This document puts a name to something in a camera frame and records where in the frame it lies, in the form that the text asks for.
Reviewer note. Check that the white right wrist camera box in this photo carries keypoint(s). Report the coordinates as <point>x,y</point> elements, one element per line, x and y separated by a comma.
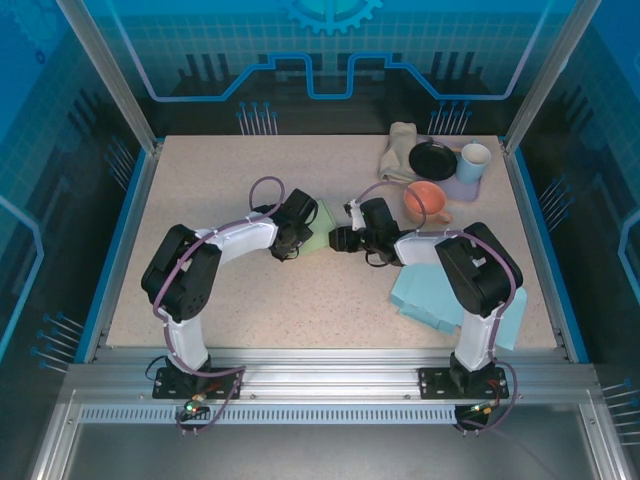
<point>356,216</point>

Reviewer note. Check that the aluminium frame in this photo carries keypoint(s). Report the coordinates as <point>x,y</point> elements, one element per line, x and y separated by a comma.
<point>320,370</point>

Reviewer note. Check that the lavender tray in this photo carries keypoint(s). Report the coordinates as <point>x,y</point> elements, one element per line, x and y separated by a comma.
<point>462,190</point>

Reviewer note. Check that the light blue paper box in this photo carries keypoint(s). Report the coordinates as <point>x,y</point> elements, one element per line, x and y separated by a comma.
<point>425,295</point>

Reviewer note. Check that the green paper box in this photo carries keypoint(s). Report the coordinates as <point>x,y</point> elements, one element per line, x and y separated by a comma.
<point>322,230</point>

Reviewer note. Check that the pink speckled ceramic cup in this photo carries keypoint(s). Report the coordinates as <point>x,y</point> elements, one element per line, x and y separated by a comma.
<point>425,200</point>

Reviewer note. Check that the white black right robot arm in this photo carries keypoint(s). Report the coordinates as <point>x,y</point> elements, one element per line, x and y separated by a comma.
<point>415,247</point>

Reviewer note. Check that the light blue mug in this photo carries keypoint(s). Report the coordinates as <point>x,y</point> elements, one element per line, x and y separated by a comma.
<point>472,165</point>

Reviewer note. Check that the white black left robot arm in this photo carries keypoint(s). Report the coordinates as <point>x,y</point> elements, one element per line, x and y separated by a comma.
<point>240,242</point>

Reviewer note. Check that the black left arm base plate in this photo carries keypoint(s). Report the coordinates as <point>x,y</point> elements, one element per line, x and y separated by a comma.
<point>225,382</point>

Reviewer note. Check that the beige cloth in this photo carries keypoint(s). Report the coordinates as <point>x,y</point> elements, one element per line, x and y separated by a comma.
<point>397,150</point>

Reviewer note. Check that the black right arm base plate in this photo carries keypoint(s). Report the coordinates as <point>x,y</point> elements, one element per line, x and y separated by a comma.
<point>435,382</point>

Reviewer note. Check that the black plate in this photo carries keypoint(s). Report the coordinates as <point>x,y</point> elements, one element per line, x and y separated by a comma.
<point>432,161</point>

